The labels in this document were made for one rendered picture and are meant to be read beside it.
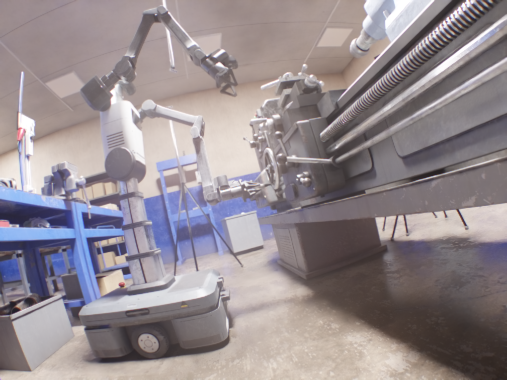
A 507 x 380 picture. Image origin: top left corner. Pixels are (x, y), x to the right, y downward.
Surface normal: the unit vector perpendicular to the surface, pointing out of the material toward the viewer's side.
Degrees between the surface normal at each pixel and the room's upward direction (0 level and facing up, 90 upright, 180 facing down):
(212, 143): 90
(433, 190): 90
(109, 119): 90
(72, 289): 90
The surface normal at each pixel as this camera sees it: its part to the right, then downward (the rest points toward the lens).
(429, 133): -0.96, 0.23
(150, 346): 0.08, -0.13
